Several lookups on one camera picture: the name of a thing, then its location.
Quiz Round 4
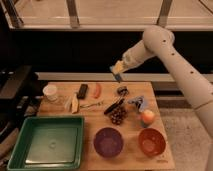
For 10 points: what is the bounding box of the blue sponge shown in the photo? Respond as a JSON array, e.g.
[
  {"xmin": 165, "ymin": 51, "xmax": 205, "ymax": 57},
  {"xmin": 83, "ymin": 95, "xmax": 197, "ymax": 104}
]
[{"xmin": 110, "ymin": 66, "xmax": 122, "ymax": 83}]

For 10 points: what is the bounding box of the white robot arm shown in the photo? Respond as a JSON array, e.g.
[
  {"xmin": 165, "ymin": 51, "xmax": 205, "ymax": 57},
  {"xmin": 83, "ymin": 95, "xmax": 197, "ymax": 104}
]
[{"xmin": 110, "ymin": 25, "xmax": 213, "ymax": 171}]

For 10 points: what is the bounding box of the white paper cup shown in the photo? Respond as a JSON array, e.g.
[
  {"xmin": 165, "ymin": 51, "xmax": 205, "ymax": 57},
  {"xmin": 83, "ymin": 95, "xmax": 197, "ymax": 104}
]
[{"xmin": 43, "ymin": 84, "xmax": 58, "ymax": 101}]

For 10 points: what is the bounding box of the orange carrot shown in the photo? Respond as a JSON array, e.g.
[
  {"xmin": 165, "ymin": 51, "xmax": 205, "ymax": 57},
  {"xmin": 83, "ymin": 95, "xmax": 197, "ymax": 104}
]
[{"xmin": 93, "ymin": 83, "xmax": 101, "ymax": 98}]

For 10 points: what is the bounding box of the blue grey cloth toy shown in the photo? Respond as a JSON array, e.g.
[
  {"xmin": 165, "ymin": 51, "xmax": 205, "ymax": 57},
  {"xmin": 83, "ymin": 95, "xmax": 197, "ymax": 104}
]
[{"xmin": 128, "ymin": 96, "xmax": 147, "ymax": 112}]

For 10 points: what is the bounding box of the black rectangular block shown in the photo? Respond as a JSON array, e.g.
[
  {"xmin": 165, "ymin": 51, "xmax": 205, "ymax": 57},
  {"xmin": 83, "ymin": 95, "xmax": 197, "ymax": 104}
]
[{"xmin": 77, "ymin": 84, "xmax": 88, "ymax": 99}]

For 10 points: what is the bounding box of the dark grape bunch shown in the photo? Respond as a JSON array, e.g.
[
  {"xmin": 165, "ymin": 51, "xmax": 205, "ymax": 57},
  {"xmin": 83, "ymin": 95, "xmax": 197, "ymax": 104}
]
[{"xmin": 109, "ymin": 107, "xmax": 127, "ymax": 125}]

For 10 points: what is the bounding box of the yellow banana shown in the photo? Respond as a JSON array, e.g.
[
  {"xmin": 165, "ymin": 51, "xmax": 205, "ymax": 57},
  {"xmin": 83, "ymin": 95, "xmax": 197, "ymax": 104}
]
[{"xmin": 71, "ymin": 93, "xmax": 79, "ymax": 114}]

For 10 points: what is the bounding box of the wooden cutting board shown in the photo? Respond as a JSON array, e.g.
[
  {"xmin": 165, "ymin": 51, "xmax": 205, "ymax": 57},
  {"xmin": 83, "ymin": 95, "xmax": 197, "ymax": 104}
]
[{"xmin": 36, "ymin": 81, "xmax": 176, "ymax": 171}]

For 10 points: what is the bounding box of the purple bowl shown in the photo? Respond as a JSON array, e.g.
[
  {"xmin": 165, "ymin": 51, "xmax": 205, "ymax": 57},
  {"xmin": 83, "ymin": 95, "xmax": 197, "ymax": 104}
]
[{"xmin": 93, "ymin": 127, "xmax": 124, "ymax": 158}]

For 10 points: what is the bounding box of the red bowl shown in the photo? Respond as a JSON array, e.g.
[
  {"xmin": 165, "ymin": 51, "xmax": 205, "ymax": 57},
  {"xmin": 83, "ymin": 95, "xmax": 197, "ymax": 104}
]
[{"xmin": 138, "ymin": 128, "xmax": 166, "ymax": 157}]

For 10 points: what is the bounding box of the green plastic tray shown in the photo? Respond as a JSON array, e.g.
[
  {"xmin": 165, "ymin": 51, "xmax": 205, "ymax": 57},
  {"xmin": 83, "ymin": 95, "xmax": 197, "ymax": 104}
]
[{"xmin": 7, "ymin": 116, "xmax": 84, "ymax": 171}]

